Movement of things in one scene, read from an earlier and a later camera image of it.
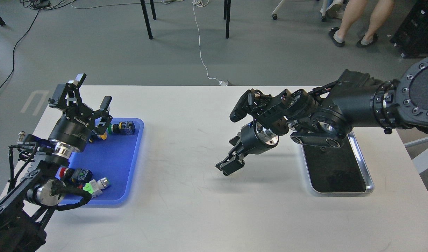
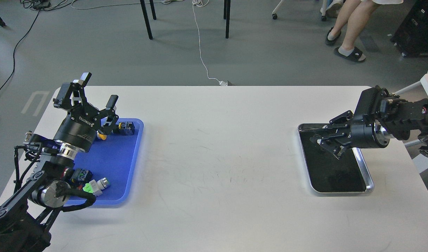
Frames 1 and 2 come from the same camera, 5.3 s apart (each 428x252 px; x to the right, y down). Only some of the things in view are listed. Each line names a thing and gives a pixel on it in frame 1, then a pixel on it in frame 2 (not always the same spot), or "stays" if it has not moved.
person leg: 381,11 to 335,32
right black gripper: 254,138 to 362,136
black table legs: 228,6 stays
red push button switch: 75,176 stays
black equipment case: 416,33 stays
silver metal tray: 338,170 stays
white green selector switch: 95,188 stays
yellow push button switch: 103,136 stays
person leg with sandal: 354,9 to 348,50
